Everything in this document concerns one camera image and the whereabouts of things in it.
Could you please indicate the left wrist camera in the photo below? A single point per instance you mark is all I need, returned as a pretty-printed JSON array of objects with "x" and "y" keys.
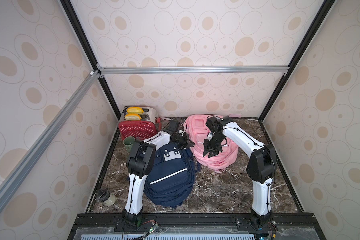
[{"x": 173, "y": 127}]

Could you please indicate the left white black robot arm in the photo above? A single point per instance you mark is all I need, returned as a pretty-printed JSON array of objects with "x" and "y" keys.
[{"x": 139, "y": 164}]

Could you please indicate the yellow toast slice rear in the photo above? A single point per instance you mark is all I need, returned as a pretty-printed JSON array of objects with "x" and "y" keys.
[{"x": 135, "y": 110}]

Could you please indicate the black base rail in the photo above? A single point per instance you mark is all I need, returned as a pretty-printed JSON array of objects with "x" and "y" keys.
[{"x": 295, "y": 226}]

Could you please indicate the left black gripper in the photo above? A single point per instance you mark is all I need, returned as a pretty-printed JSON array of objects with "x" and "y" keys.
[{"x": 185, "y": 143}]

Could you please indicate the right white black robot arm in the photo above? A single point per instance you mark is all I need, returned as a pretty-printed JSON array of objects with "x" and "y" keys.
[{"x": 261, "y": 167}]

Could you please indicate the black left corner post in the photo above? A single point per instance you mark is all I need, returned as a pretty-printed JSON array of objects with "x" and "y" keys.
[{"x": 85, "y": 44}]

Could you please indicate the yellow toast slice front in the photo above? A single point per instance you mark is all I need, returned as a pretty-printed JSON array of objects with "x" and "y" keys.
[{"x": 132, "y": 117}]

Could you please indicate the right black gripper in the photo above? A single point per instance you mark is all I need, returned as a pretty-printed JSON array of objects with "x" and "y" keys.
[{"x": 213, "y": 145}]

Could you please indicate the pink backpack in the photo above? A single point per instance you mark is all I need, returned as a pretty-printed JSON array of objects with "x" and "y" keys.
[{"x": 198, "y": 132}]

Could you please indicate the green mug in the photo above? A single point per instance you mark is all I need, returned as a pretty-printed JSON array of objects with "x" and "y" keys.
[{"x": 128, "y": 143}]

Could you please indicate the yellow toast slice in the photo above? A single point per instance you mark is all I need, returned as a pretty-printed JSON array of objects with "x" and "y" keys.
[
  {"x": 135, "y": 110},
  {"x": 132, "y": 117}
]

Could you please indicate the navy blue backpack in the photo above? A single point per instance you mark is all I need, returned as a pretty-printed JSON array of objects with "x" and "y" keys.
[{"x": 173, "y": 176}]

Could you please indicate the small green circuit board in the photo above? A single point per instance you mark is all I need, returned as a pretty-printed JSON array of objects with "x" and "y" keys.
[{"x": 153, "y": 228}]

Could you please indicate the black corner post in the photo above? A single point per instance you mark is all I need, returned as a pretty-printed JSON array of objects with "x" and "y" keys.
[
  {"x": 85, "y": 44},
  {"x": 306, "y": 41}
]

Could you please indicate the red dotted toaster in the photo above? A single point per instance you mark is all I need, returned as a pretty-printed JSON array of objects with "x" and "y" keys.
[{"x": 141, "y": 129}]

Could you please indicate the left diagonal aluminium bar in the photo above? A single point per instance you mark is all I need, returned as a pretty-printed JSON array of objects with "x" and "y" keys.
[{"x": 26, "y": 164}]

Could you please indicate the black right corner post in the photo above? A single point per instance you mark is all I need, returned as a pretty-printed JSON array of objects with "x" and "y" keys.
[{"x": 306, "y": 41}]

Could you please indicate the horizontal aluminium frame bar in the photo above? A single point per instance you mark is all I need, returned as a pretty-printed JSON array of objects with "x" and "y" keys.
[{"x": 192, "y": 70}]

